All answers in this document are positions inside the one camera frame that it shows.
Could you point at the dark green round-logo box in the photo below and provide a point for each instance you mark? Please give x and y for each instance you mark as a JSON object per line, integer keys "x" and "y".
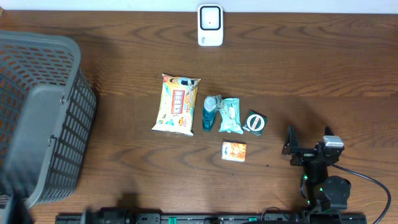
{"x": 255, "y": 123}

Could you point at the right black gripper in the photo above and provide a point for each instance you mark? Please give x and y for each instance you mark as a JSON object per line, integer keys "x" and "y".
{"x": 291, "y": 147}

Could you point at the white barcode scanner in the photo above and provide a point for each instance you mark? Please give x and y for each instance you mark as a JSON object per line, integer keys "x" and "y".
{"x": 210, "y": 25}

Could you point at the yellow wet wipes pack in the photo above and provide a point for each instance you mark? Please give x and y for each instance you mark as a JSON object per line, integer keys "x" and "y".
{"x": 177, "y": 105}

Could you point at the pale green small packet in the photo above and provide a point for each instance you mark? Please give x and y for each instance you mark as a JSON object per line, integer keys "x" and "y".
{"x": 230, "y": 115}

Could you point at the grey plastic shopping basket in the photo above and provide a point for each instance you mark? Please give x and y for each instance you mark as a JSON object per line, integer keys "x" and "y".
{"x": 47, "y": 112}

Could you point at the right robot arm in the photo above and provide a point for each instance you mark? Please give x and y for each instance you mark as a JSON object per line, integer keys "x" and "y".
{"x": 327, "y": 196}

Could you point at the orange snack packet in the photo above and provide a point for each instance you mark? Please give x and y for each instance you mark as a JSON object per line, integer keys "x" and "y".
{"x": 233, "y": 151}

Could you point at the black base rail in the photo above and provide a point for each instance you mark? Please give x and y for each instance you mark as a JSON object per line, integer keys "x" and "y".
{"x": 155, "y": 218}

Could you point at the teal spray bottle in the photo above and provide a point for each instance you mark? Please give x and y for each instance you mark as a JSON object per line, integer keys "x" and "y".
{"x": 212, "y": 104}

